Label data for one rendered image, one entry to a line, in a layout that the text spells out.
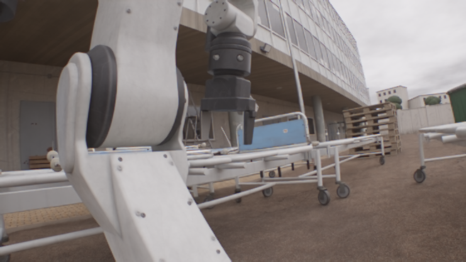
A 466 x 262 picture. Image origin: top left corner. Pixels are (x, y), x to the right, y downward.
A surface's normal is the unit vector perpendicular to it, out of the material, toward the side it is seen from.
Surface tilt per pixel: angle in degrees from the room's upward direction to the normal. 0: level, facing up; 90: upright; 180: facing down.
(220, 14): 90
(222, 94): 90
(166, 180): 60
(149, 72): 86
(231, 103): 90
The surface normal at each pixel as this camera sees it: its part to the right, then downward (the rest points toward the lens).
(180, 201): 0.67, -0.61
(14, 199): 0.78, -0.14
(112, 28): -0.54, -0.01
